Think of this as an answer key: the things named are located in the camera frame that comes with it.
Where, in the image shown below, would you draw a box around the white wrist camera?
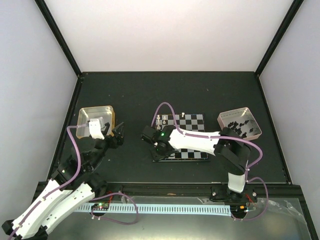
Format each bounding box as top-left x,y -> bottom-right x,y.
141,125 -> 157,144
88,117 -> 105,140

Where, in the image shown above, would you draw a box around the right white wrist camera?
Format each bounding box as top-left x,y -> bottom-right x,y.
141,125 -> 157,144

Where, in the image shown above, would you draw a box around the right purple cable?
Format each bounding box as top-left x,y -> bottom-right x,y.
151,101 -> 270,222

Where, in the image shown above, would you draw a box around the black and white chessboard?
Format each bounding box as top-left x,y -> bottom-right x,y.
153,114 -> 209,163

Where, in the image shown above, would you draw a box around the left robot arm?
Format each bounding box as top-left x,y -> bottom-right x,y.
1,118 -> 125,240

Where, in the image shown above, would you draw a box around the pink metal tray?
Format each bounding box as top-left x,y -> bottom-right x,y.
217,107 -> 262,141

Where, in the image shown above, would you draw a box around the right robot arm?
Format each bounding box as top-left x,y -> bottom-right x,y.
141,125 -> 251,202

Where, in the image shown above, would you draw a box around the black chess pieces in tray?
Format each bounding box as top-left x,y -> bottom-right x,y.
227,120 -> 254,139

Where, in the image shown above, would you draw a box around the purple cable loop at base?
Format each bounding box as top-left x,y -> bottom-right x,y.
89,192 -> 140,226

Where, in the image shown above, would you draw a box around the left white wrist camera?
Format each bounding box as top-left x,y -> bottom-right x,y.
88,117 -> 105,140

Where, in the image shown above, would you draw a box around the gold metal tray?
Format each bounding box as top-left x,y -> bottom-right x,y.
76,105 -> 116,139

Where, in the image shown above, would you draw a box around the black aluminium frame rail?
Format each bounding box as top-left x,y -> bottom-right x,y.
106,182 -> 303,200

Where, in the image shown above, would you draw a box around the light blue cable duct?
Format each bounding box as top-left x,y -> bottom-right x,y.
75,202 -> 231,217

